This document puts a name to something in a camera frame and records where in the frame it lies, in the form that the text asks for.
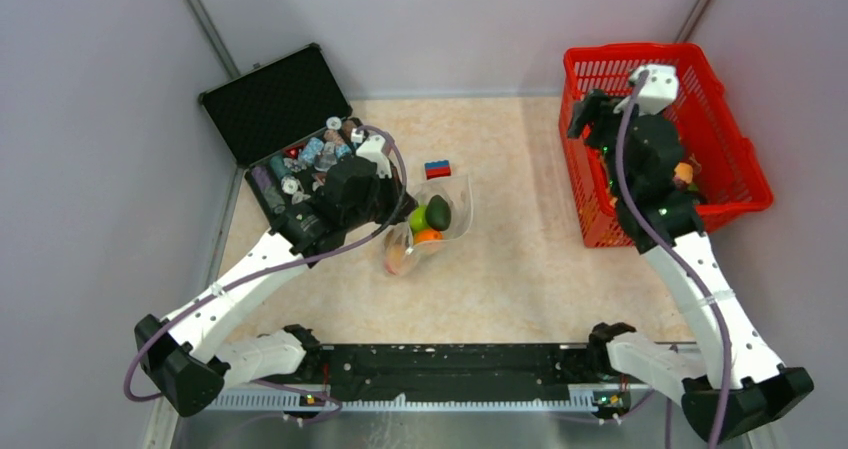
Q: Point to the red blue toy brick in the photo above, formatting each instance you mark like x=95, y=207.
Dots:
x=437, y=169

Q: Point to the orange toy pumpkin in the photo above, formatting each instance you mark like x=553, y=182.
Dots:
x=427, y=235

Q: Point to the dark green toy vegetable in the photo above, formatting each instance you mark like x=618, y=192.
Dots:
x=439, y=213

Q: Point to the red plastic basket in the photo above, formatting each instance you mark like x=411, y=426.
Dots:
x=726, y=169

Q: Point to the green toy apple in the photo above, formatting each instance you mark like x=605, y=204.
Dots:
x=417, y=220

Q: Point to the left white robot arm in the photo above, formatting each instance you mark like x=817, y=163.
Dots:
x=202, y=326

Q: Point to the black poker chip case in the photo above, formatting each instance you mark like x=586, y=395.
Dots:
x=286, y=124

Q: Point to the aluminium frame rail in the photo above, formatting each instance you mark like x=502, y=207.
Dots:
x=192, y=387

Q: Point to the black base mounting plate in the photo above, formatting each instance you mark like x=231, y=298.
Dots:
x=450, y=372

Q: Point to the clear zip top bag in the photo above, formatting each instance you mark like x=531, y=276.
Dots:
x=457, y=190

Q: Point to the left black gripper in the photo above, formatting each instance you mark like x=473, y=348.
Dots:
x=402, y=209

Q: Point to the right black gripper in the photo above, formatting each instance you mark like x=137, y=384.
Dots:
x=596, y=106

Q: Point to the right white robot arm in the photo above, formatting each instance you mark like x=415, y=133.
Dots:
x=737, y=383

